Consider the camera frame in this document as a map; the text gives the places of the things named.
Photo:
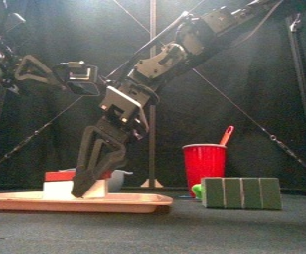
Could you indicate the green sushi roll toy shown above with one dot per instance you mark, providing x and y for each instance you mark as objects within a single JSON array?
[{"x": 241, "y": 193}]

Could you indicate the salmon sushi toy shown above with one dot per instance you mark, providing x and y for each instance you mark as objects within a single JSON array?
[{"x": 55, "y": 187}]

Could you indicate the white frame foot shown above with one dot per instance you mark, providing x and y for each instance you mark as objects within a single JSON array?
[{"x": 152, "y": 183}]

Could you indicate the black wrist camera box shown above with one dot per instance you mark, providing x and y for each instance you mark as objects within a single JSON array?
[{"x": 81, "y": 79}]

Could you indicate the diagonal brace rod with turnbuckle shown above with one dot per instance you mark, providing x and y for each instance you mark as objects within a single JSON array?
[{"x": 248, "y": 115}]

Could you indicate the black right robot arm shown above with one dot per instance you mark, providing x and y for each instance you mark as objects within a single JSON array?
[{"x": 213, "y": 25}]

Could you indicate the small green toy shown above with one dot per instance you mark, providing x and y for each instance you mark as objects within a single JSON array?
[{"x": 196, "y": 191}]

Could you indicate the thick vertical frame pole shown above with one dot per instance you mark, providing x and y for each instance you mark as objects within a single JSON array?
[{"x": 302, "y": 99}]

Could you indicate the grey bowl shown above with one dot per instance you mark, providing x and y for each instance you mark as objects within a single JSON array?
[{"x": 118, "y": 180}]

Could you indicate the pink plastic tray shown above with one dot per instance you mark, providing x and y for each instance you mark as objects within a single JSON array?
[{"x": 129, "y": 202}]

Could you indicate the thin vertical frame pole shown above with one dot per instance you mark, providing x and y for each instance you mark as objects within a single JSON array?
[{"x": 152, "y": 29}]

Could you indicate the red plastic cup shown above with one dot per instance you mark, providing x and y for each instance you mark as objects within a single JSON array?
[{"x": 203, "y": 165}]

